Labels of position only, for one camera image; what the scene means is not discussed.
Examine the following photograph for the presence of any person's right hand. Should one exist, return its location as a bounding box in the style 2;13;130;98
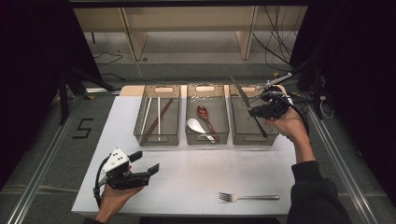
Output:
264;106;313;148

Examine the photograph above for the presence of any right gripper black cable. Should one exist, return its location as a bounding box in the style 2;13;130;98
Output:
278;92;311;135

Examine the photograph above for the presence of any dark curtain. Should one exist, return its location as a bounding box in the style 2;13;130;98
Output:
289;0;396;206
0;0;105;191

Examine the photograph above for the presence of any metal fork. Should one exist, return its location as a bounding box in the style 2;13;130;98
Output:
218;191;280;203

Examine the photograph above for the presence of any grey transparent plastic bin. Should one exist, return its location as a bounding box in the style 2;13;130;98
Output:
228;83;280;147
185;83;231;146
134;84;182;147

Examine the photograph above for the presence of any black metal stand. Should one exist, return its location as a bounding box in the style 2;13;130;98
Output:
57;65;117;125
269;55;325;120

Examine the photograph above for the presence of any white floor cable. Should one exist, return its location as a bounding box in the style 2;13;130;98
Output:
134;59;188;86

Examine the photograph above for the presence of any bundle of black cables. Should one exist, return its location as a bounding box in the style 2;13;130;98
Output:
251;6;301;73

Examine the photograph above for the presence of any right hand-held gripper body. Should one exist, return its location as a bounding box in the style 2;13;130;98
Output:
260;72;294;120

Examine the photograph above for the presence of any light wooden desk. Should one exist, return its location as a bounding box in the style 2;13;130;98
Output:
74;6;308;62

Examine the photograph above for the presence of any white ceramic spoon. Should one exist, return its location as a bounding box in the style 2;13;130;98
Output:
186;118;217;145

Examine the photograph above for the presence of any short aluminium rail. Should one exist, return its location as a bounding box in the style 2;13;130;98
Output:
85;88;121;96

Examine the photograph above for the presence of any white plug with cable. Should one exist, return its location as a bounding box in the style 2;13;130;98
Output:
319;94;335;120

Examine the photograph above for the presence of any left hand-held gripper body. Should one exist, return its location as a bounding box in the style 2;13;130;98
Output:
100;148;151;191

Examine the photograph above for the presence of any black floor cable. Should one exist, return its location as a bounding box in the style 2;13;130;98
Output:
92;50;124;66

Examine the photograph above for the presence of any aluminium floor rail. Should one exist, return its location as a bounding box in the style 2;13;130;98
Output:
6;95;86;224
306;105;379;224

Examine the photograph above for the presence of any red-brown wooden spoon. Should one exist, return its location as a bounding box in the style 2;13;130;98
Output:
196;105;220;142

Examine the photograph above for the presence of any white table cover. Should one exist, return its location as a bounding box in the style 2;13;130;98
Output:
71;94;339;217

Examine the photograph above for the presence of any brown chopstick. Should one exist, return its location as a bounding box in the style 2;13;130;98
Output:
148;99;175;137
146;98;173;135

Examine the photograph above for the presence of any person's left hand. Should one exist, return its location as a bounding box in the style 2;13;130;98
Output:
95;166;146;222

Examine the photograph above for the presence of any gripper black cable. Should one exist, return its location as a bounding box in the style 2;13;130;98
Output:
92;156;111;210
278;92;311;135

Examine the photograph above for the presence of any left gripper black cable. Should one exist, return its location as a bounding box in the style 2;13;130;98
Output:
92;156;111;210

